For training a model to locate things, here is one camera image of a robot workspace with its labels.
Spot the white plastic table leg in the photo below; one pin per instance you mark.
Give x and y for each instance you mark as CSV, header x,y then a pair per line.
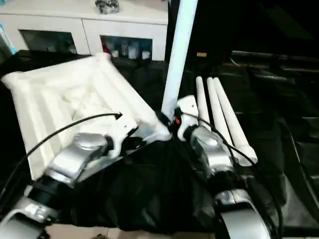
x,y
202,99
215,107
179,50
234,124

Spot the white plastic table top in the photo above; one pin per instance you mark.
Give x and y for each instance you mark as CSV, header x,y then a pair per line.
x,y
60,99

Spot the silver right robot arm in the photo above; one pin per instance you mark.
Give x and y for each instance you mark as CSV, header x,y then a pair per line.
x,y
214,152

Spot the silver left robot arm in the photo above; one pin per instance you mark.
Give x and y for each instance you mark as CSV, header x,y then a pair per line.
x,y
75,157

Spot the black mat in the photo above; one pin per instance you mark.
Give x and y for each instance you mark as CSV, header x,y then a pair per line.
x,y
149,194

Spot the small yellow tag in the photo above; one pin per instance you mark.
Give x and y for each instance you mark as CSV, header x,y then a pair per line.
x,y
201,55

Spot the grey object on cabinet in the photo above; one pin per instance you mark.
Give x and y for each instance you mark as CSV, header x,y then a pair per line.
x,y
107,6

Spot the white cabinet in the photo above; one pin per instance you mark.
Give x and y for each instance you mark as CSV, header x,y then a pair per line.
x,y
75,25

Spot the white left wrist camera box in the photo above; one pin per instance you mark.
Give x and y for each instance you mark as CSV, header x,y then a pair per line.
x,y
121,132

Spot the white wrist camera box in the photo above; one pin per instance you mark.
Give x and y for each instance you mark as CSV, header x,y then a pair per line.
x,y
187,107
121,132

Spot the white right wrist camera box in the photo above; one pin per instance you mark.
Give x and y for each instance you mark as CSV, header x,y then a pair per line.
x,y
187,107

